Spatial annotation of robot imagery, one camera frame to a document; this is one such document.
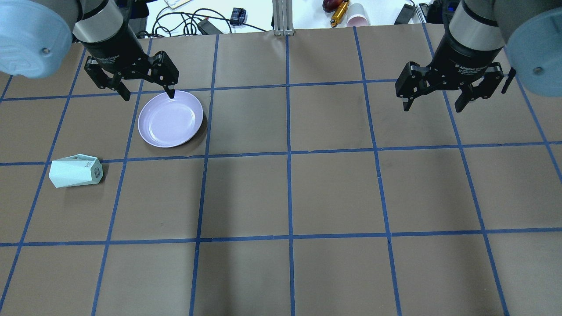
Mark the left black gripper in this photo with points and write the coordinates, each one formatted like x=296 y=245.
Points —
x=115 y=53

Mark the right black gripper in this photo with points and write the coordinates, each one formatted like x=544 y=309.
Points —
x=462 y=57

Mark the mint green hexagonal cup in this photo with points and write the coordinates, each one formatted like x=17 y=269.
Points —
x=76 y=170

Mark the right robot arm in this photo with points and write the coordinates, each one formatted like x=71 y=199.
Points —
x=531 y=30

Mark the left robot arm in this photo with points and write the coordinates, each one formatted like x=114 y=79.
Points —
x=36 y=35

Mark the lavender plate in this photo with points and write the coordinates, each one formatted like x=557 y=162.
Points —
x=166 y=122

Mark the pink paper cup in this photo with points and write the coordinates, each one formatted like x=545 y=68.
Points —
x=357 y=16

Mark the black device on table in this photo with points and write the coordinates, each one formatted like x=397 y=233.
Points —
x=405 y=15

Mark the black power adapter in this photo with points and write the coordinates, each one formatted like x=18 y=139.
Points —
x=207 y=28

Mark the small black connector box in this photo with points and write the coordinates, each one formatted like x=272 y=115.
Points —
x=238 y=16

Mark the yellow metal cylinder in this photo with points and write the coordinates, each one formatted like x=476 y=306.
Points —
x=339 y=13

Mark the dark red round object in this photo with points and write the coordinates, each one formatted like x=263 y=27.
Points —
x=331 y=5

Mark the aluminium frame post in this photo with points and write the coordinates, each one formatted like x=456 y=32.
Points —
x=283 y=18

